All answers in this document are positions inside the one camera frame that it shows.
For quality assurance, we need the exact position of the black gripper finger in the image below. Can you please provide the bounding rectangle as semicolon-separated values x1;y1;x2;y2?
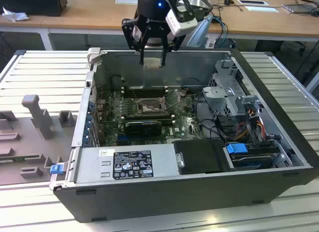
121;17;151;66
159;29;187;68

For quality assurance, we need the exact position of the silver CPU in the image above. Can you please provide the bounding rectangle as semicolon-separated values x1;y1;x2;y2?
143;57;163;69

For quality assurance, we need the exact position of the metal socket cover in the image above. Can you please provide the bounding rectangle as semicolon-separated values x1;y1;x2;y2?
164;88;182;110

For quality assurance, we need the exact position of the thin wire locking lever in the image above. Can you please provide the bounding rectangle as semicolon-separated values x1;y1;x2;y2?
131;87;144;110
165;99;184;112

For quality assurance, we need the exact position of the black RAM slot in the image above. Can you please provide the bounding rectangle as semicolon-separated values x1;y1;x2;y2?
124;92;167;98
123;117;173;125
123;112;170;118
124;87;167;93

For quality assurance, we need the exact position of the CPU socket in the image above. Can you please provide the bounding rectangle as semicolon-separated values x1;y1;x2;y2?
136;96;167;115

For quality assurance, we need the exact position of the pale blue teach pendant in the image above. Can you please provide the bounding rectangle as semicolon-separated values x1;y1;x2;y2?
186;14;214;47

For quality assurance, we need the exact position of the wooden desk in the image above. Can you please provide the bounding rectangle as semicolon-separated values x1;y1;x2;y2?
0;0;319;42

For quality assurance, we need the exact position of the grey case lid latch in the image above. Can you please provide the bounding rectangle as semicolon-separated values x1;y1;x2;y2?
87;47;102;68

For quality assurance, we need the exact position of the black round capacitor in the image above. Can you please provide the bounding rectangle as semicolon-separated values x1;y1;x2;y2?
110;75;123;92

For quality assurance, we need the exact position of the metal drive cage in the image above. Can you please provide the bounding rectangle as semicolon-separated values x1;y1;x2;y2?
201;58;265;143

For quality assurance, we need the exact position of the green motherboard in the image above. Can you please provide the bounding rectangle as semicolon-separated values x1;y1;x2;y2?
96;87;208;147

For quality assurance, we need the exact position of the white paper sheet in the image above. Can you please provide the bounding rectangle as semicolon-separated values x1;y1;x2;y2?
245;5;280;13

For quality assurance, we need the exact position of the black graphics card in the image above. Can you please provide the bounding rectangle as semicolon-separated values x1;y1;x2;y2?
125;120;162;137

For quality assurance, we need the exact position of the black box on desk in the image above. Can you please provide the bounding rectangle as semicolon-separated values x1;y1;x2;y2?
0;0;68;17

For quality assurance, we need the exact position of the black plastic shroud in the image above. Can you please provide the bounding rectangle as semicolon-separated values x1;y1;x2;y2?
172;139;236;176

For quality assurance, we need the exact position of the crumpled white paper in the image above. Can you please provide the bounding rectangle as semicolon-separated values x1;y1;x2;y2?
1;6;30;23

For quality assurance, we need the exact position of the blue disk carrier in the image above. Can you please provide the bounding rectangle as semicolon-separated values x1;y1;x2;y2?
226;142;248;156

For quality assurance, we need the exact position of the grey laptop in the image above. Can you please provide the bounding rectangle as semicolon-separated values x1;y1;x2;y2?
281;2;319;16

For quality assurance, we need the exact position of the grey power supply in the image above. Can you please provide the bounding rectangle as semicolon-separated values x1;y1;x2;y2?
74;143;180;185

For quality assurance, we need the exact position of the grey parts rack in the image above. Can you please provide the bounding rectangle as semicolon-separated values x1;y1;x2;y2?
0;94;77;187

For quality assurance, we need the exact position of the blue case latch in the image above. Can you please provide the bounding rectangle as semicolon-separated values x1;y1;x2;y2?
49;164;63;175

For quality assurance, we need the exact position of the black open PC case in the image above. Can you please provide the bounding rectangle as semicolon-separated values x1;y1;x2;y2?
48;47;315;223

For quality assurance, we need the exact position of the green RAM stick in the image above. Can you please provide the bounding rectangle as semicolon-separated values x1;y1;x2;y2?
0;155;40;164

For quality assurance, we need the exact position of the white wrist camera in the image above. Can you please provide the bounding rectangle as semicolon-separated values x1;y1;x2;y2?
165;8;198;36

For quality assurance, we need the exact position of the black camera bracket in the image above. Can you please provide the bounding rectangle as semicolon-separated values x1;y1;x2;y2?
171;0;213;21

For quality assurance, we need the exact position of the blue cable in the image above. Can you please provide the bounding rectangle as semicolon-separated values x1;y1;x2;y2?
211;16;229;41

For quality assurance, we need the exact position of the black cable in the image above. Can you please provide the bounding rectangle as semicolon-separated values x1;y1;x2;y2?
195;78;226;143

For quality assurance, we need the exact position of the white desk cable grommet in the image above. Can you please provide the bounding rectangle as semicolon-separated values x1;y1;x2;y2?
236;0;269;6

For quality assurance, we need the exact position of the yellow red wire bundle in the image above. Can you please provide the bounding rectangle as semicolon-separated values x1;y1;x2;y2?
234;118;266;141

